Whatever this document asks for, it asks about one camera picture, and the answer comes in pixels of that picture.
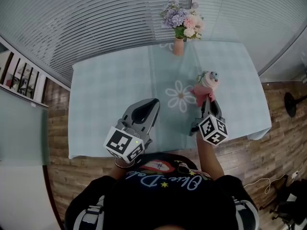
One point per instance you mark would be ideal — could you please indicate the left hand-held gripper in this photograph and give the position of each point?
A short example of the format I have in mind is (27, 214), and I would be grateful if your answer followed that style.
(122, 144)

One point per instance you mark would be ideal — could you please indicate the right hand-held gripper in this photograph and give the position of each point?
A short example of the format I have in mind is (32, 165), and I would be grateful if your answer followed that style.
(213, 129)

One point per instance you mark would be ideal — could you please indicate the pink cloth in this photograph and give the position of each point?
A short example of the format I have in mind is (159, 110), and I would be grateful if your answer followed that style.
(200, 93)

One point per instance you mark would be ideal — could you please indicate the white water bottle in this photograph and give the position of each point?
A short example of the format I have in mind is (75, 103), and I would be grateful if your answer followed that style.
(208, 80)

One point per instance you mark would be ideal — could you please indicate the person's left forearm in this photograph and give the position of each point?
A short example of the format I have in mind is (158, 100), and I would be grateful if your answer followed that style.
(118, 172)

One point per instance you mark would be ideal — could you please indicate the person's right forearm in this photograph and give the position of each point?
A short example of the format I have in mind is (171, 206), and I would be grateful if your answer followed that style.
(208, 159)

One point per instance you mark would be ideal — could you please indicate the light blue tablecloth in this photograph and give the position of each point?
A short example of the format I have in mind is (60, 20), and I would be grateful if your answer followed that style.
(108, 92)

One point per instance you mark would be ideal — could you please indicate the pink vase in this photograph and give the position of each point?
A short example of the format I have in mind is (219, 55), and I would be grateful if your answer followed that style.
(178, 47)

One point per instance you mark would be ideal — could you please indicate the round black side table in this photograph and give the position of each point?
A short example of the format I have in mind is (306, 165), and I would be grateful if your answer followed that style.
(290, 104)

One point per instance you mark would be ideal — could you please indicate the person's torso in black shirt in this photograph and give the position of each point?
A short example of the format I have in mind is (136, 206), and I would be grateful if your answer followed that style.
(163, 205)

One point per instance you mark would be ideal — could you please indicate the purple and pink flower bouquet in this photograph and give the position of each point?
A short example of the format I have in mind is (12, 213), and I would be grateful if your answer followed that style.
(180, 18)

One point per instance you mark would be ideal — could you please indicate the round metal door knob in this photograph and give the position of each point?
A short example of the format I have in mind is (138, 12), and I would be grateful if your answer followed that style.
(195, 5)

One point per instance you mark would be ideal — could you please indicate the white power adapter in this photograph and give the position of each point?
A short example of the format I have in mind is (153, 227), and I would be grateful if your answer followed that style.
(295, 174)

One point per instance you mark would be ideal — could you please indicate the frosted glass door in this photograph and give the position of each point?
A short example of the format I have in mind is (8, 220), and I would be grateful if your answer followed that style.
(21, 128)

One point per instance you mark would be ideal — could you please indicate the black office chair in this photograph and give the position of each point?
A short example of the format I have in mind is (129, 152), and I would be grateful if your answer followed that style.
(295, 200)

